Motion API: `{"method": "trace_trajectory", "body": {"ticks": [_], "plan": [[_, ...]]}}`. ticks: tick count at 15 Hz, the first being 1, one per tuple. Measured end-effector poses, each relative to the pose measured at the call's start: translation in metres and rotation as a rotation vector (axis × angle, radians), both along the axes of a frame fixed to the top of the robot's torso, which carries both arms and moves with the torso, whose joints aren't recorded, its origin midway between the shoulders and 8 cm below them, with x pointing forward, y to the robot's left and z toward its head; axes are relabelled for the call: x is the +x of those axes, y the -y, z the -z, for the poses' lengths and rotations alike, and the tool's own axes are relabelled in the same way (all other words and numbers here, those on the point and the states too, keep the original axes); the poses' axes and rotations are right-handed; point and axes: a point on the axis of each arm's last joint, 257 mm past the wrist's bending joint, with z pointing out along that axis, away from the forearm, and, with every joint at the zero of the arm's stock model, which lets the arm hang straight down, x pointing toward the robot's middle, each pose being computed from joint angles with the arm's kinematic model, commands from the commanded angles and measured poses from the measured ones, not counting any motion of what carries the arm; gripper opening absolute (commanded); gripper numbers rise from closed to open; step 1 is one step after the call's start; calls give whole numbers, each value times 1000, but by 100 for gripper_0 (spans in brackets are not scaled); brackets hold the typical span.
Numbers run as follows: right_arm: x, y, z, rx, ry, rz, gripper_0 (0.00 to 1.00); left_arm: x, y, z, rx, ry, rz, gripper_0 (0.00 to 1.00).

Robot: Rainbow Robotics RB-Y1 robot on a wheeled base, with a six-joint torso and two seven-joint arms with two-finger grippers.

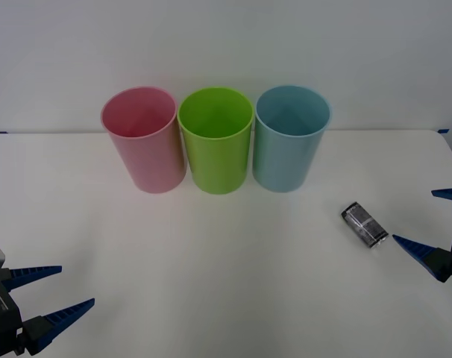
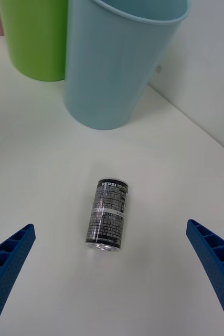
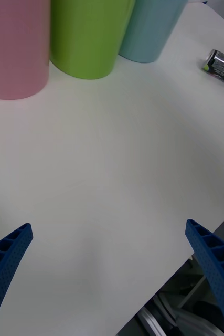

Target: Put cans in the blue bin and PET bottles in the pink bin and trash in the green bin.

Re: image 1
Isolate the pale blue plastic waste bin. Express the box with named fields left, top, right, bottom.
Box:
left=252, top=84, right=331, bottom=194

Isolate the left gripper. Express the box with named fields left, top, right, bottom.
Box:
left=0, top=265, right=96, bottom=358

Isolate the green plastic waste bin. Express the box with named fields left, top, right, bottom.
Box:
left=177, top=87, right=254, bottom=195

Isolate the black drink can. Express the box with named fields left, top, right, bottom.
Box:
left=340, top=201, right=390, bottom=250

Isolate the pink plastic waste bin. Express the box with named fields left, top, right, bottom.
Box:
left=99, top=86, right=186, bottom=195

